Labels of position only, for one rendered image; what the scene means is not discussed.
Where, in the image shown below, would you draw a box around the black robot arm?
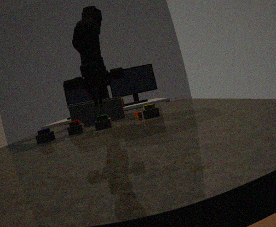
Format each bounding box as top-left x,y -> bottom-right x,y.
72,6 -> 111,99

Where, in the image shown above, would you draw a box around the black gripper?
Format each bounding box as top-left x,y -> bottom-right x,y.
63,55 -> 125,107

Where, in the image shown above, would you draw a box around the green button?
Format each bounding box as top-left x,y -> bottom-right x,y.
94,114 -> 112,131

